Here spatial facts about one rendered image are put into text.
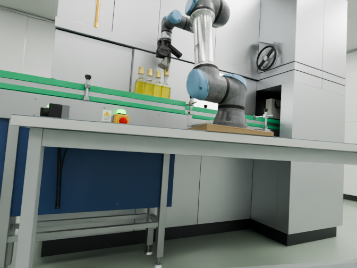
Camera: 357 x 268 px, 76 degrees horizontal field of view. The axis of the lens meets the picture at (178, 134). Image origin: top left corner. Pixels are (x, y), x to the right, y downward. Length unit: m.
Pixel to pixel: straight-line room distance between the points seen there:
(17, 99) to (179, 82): 1.01
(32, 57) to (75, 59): 3.13
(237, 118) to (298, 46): 1.24
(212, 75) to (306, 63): 1.31
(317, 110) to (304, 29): 0.66
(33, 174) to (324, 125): 2.05
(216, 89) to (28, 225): 0.82
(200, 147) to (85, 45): 1.03
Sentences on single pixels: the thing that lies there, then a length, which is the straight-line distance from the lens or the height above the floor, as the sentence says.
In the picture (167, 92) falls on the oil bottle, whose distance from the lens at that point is 1.50.
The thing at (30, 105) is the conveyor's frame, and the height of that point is 0.82.
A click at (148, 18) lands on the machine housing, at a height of 1.57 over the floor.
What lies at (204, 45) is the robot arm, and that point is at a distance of 1.03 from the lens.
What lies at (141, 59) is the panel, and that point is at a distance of 1.65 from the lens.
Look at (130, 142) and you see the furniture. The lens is 0.86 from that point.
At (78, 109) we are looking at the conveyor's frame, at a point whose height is 0.83.
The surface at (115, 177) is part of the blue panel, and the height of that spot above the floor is 0.50.
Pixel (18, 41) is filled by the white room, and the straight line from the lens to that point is 4.79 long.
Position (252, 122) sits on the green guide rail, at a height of 0.92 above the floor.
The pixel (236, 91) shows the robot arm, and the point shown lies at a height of 0.93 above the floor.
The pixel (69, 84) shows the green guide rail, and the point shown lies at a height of 0.95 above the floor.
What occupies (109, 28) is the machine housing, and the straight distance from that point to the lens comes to 1.70.
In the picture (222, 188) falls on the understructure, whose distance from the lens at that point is 1.95.
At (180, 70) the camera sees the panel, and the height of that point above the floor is 1.24.
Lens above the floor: 0.68
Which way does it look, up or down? 3 degrees up
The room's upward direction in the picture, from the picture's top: 4 degrees clockwise
